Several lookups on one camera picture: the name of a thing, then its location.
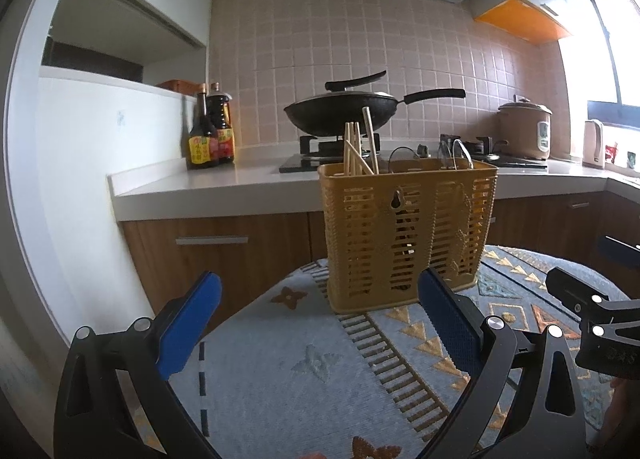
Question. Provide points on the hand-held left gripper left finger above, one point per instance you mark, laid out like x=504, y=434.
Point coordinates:
x=192, y=319

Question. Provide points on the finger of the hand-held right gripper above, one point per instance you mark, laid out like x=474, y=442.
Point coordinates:
x=570, y=289
x=620, y=249

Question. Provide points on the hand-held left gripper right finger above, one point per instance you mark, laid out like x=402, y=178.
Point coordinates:
x=447, y=324

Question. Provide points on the yellow plastic utensil basket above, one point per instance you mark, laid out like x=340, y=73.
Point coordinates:
x=360, y=239

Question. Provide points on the wooden kitchen cabinet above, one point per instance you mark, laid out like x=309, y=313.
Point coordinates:
x=225, y=269

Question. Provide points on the small jar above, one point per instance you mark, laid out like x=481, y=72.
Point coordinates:
x=631, y=160

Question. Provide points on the red packet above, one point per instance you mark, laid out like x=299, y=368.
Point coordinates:
x=611, y=154

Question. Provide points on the pale electric kettle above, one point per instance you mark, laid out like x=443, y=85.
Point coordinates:
x=593, y=146

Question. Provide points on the blue patterned table cloth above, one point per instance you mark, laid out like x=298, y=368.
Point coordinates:
x=280, y=389

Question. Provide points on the white kitchen countertop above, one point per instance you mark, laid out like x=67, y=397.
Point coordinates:
x=210, y=179

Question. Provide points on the beige rice cooker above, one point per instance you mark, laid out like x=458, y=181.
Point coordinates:
x=522, y=131

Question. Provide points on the yellow-label soy sauce bottle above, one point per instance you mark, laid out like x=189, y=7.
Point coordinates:
x=200, y=139

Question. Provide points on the window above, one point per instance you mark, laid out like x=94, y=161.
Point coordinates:
x=615, y=64

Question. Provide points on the black gas stove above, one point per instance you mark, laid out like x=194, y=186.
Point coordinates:
x=300, y=166

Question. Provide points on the brown wooden box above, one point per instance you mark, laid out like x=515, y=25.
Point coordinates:
x=177, y=85

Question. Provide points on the black wok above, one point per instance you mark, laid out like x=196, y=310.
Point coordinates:
x=330, y=119

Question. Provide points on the black wok lid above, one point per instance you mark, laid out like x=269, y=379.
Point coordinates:
x=352, y=84

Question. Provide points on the orange wall cabinet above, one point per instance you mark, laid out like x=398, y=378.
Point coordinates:
x=525, y=21

